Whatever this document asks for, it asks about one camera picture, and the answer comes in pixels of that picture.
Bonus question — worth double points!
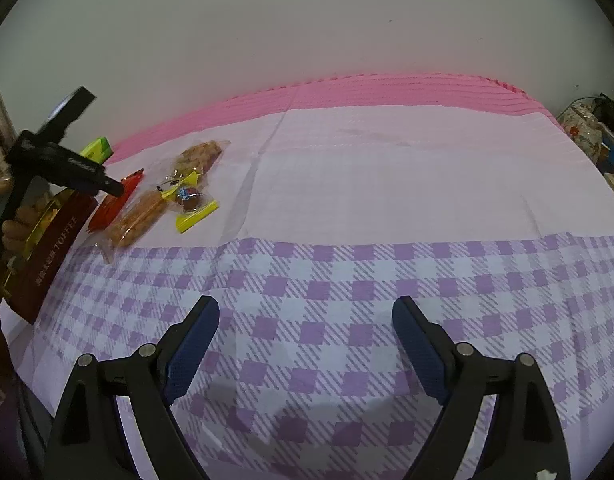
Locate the red snack packet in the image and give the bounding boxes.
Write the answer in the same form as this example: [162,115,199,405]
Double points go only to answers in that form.
[88,170,145,233]

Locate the yellow-ended clear candy packet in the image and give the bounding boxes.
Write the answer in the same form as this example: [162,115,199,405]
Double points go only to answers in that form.
[157,170,202,198]
[174,185,220,235]

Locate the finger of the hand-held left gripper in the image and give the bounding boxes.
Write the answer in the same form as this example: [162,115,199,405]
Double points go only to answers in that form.
[94,175,125,197]

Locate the clear packet orange fried snack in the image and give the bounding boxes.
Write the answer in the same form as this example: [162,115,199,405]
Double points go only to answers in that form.
[99,187,170,263]

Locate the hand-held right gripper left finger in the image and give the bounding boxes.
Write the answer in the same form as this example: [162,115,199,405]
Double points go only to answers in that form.
[47,296,220,480]

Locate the floral fabric bag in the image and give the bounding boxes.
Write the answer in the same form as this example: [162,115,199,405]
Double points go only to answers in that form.
[559,102,602,163]

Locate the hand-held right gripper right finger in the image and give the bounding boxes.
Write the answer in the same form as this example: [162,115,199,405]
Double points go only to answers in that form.
[393,296,572,480]

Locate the pink purple checked tablecloth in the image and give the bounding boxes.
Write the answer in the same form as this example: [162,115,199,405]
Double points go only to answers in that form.
[0,72,614,480]

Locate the dark red gold tin box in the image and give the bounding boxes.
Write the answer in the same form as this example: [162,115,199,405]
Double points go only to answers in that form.
[0,187,98,325]

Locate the person's left hand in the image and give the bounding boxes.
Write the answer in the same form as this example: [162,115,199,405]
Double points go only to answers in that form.
[9,204,40,257]

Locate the green tissue box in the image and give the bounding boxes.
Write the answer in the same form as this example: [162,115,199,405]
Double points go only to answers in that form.
[82,137,112,163]

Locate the clear packet brown cookies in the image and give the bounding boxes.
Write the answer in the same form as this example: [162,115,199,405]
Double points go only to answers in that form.
[174,140,231,178]

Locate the black device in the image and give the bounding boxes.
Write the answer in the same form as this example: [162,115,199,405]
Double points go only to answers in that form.
[594,92,614,141]

